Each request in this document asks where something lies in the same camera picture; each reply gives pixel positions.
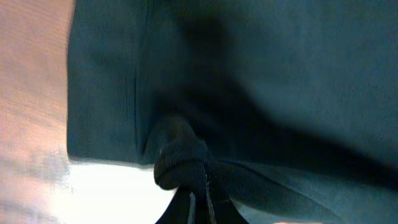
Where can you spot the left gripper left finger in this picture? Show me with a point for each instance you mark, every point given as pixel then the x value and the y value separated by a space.
pixel 181 210

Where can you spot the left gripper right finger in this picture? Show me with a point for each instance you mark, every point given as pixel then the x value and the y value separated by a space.
pixel 219 207

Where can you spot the black t-shirt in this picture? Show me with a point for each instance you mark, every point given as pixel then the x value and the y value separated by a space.
pixel 290 105

